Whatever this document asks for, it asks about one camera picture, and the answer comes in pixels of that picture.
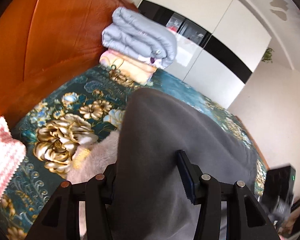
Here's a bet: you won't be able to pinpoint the dark grey sweatpants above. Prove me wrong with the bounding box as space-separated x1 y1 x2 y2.
109 88 257 239

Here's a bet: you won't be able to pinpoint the fluffy beige pink garment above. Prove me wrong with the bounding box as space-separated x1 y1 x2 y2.
66 131 120 184

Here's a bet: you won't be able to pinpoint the teal floral bedspread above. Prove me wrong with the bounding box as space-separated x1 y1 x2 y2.
0 66 256 239

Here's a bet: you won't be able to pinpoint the black device with green light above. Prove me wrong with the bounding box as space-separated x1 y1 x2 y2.
260 165 296 231

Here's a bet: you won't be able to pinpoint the pink white knitted cloth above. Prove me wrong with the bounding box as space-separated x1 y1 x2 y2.
0 116 26 200

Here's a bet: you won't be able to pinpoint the folded yellow floral blanket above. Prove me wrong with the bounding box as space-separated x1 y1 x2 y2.
99 49 157 85

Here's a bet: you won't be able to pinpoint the green potted plant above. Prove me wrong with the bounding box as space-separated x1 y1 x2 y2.
261 47 274 63

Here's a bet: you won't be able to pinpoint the white black wardrobe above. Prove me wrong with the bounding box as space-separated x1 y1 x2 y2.
145 0 271 108

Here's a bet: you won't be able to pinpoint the folded light blue quilt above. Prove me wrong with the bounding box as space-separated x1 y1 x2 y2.
102 7 177 69

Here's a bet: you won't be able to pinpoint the orange wooden headboard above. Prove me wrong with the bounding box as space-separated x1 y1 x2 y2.
0 0 135 126

